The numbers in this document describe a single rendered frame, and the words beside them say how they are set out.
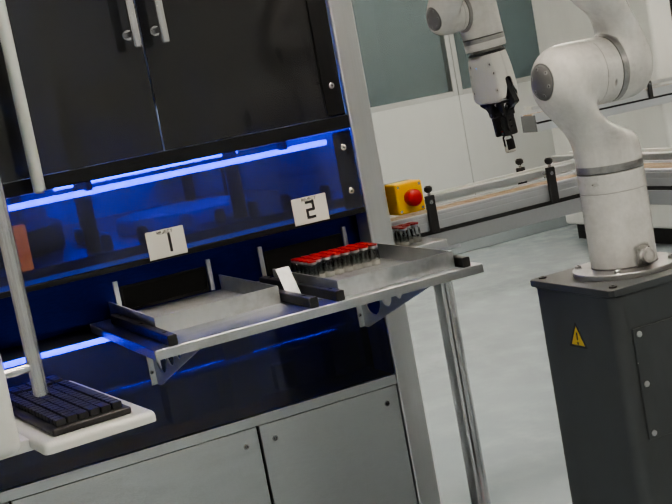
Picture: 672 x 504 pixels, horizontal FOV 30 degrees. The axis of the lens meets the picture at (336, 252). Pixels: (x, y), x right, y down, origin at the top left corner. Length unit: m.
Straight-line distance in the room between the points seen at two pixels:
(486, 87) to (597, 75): 0.38
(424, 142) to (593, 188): 5.94
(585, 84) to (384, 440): 1.09
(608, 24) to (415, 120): 5.90
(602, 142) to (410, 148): 5.91
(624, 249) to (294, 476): 0.98
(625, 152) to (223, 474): 1.14
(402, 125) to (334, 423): 5.37
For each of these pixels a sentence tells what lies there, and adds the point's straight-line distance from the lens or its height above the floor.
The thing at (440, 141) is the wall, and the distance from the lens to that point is 8.25.
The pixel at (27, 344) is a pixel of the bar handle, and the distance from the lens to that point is 2.09.
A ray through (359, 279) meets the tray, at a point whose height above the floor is 0.91.
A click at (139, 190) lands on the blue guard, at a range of 2.66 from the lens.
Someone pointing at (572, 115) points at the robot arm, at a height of 1.16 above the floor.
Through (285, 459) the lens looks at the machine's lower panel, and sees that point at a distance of 2.84.
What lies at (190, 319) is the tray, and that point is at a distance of 2.44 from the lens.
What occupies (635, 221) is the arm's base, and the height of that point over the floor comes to 0.95.
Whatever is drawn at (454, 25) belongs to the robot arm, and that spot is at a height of 1.35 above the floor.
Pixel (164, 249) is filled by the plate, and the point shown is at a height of 1.01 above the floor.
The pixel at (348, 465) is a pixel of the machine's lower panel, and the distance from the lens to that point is 2.91.
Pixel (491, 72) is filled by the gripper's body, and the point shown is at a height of 1.25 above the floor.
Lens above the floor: 1.30
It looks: 8 degrees down
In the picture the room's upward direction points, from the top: 11 degrees counter-clockwise
